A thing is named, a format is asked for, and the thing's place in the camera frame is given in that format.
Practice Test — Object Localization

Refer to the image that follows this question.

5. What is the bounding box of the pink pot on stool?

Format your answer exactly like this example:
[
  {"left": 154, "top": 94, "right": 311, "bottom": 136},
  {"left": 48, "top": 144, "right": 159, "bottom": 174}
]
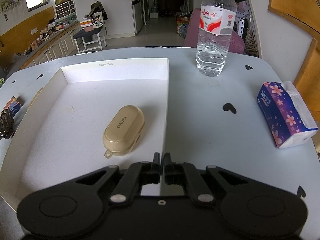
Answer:
[{"left": 80, "top": 19, "right": 96, "bottom": 32}]

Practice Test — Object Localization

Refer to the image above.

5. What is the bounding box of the white cabinet counter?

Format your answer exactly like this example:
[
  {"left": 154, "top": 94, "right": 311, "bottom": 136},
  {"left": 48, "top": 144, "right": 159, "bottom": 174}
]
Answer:
[{"left": 5, "top": 21, "right": 80, "bottom": 79}]

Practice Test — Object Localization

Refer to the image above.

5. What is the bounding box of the beige Kinyo case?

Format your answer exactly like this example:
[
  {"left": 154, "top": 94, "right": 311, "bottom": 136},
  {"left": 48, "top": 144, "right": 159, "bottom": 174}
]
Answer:
[{"left": 103, "top": 105, "right": 145, "bottom": 159}]

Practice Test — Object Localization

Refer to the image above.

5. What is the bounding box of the plastic drawer unit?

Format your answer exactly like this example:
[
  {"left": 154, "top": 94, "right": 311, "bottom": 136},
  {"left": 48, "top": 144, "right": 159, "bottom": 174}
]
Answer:
[{"left": 54, "top": 0, "right": 76, "bottom": 19}]

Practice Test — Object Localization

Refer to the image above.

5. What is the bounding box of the dark brown wavy hair claw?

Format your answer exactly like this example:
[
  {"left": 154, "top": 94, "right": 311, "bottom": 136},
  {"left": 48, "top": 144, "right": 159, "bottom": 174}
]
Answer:
[{"left": 0, "top": 108, "right": 14, "bottom": 140}]

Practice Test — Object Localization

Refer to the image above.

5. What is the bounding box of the colourful card box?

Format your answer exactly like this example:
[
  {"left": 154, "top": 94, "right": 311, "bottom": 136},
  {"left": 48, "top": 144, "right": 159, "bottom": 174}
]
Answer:
[{"left": 4, "top": 96, "right": 22, "bottom": 116}]

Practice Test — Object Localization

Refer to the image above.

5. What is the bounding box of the small dark stool table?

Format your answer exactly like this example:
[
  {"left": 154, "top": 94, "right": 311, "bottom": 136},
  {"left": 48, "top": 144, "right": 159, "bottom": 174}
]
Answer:
[{"left": 73, "top": 27, "right": 107, "bottom": 54}]

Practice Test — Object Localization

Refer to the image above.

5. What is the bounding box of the oval wooden block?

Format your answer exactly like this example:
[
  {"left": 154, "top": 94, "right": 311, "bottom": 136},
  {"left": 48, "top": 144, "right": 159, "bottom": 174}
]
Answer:
[{"left": 27, "top": 87, "right": 44, "bottom": 111}]

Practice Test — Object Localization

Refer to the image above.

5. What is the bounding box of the clear water bottle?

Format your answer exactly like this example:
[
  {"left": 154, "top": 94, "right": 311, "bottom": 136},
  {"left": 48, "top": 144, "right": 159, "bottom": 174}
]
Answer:
[{"left": 196, "top": 0, "right": 237, "bottom": 76}]

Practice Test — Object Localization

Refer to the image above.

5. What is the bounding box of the purple tissue pack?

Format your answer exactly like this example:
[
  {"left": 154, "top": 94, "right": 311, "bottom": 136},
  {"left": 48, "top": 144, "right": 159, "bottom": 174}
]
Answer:
[{"left": 257, "top": 81, "right": 318, "bottom": 148}]

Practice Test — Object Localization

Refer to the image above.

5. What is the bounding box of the white cardboard tray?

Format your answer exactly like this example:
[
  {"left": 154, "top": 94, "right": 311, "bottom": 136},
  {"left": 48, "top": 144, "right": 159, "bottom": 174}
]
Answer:
[{"left": 1, "top": 58, "right": 169, "bottom": 209}]

